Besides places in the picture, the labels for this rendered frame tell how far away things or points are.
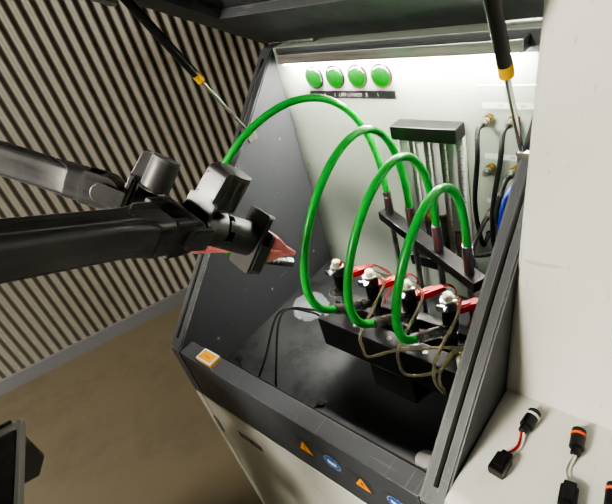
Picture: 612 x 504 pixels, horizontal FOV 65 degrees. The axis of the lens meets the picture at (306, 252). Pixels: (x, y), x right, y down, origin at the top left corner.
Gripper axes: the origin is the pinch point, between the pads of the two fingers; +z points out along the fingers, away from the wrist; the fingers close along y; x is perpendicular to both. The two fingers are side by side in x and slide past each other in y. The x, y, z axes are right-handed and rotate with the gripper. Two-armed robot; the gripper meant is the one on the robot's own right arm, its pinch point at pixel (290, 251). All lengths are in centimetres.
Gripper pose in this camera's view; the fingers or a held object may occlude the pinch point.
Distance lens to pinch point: 85.7
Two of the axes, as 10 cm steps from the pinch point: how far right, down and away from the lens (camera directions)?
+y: 4.0, -9.1, -1.4
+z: 7.3, 2.2, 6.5
